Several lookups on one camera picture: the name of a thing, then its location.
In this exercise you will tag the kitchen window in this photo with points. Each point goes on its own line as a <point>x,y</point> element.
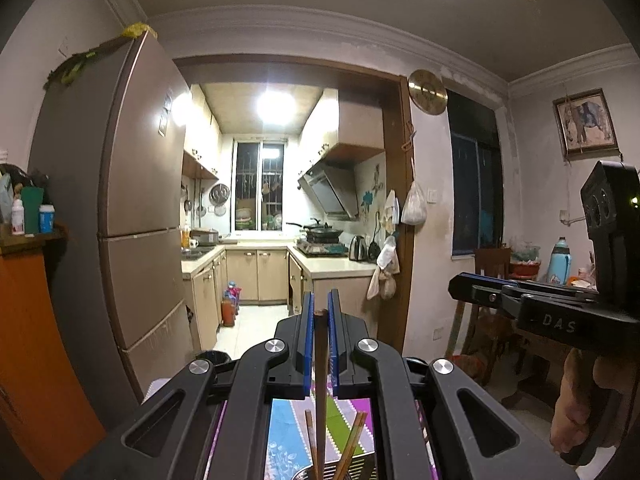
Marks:
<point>260,185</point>

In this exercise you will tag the yellow green cloth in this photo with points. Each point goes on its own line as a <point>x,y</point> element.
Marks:
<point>90,55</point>

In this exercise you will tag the wooden chair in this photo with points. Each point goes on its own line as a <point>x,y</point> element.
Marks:
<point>492,270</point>

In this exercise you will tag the beige lower kitchen cabinets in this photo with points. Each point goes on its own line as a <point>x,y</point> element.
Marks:
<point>267,275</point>

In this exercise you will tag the kitchen ceiling light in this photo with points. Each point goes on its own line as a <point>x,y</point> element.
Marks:
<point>275,105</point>

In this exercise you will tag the dark room window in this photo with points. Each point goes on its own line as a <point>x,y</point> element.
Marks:
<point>475,180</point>

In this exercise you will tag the orange wooden cabinet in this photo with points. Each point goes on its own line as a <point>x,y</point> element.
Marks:
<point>35,360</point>

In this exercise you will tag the blue white bottle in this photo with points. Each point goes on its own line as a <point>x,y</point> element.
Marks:
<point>46,219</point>

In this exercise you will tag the metal range hood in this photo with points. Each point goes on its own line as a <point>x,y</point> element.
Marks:
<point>327,190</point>

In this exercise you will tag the framed elephant picture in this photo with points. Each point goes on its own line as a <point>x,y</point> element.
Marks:
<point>585,122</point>

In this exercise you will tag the metal cooking pot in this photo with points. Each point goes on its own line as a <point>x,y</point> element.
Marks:
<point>205,236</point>

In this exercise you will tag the white bottle red cap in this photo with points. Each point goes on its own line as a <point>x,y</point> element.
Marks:
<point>17,217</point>

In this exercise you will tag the blue perforated utensil holder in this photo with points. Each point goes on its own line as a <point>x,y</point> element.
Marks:
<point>361,467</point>

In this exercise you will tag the dark brown chopstick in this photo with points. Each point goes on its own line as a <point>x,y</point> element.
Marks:
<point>320,360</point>

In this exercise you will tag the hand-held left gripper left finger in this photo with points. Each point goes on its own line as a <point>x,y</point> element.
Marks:
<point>308,345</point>

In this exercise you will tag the white wall switch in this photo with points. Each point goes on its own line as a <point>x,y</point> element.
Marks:
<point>432,194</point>

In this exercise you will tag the red basket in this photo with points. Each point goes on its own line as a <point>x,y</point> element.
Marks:
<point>525,267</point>

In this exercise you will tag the beige kitchen cabinets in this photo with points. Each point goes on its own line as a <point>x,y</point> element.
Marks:
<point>345,125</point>
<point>267,275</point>

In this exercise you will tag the blue green thermos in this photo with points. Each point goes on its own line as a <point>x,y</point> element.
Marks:
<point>559,260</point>

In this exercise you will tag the tan bamboo chopstick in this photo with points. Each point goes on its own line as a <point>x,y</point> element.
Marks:
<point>310,435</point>
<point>351,437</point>

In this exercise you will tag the gas stove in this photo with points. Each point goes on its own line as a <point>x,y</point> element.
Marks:
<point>320,249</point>

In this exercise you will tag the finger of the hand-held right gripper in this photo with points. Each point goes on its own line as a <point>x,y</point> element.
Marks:
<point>480,294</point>
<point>480,277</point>

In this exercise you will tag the black wok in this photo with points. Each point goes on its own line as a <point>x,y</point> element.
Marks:
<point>320,231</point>

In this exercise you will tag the green container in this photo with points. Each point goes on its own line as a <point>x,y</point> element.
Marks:
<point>31,210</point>

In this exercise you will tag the gold wall clock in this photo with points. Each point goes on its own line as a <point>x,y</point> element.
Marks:
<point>427,92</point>

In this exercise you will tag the metal kettle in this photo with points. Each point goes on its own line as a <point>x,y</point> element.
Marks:
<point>356,248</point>

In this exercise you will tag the hanging metal strainer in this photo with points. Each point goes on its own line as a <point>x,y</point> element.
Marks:
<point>219,194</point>

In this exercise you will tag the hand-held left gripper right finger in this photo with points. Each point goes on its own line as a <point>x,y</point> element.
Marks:
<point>333,345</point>

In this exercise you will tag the person's right hand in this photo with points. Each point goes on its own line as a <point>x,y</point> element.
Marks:
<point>575,405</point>

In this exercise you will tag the beige upper kitchen cabinets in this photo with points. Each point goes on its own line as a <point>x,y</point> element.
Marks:
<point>345,125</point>

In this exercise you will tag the silver refrigerator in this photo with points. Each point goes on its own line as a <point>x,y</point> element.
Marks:
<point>100,185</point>

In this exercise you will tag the white plastic bag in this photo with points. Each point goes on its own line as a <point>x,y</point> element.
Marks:
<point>414,205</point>

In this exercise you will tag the floral striped tablecloth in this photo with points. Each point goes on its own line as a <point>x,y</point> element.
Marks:
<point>292,435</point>

